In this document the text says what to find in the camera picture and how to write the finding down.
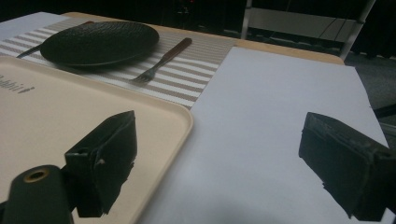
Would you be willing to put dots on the white metal stand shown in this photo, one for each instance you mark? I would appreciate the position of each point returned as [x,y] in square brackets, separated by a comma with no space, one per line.
[355,28]

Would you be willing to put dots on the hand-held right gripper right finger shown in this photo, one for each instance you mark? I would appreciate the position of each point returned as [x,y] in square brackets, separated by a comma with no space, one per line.
[345,161]

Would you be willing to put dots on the striped beige placemat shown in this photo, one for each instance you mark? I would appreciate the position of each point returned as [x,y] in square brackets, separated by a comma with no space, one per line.
[186,71]

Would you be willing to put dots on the beige plastic tray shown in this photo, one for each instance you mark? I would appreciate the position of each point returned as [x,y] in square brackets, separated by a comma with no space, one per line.
[62,115]

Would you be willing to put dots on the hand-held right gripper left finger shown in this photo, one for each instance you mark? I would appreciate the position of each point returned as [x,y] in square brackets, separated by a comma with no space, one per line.
[106,161]

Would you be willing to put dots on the black textured plate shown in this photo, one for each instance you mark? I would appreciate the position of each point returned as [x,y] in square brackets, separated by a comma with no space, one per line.
[99,42]

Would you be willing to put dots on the white paper sheet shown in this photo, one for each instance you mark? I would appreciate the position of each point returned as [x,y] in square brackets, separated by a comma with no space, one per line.
[25,23]
[264,124]

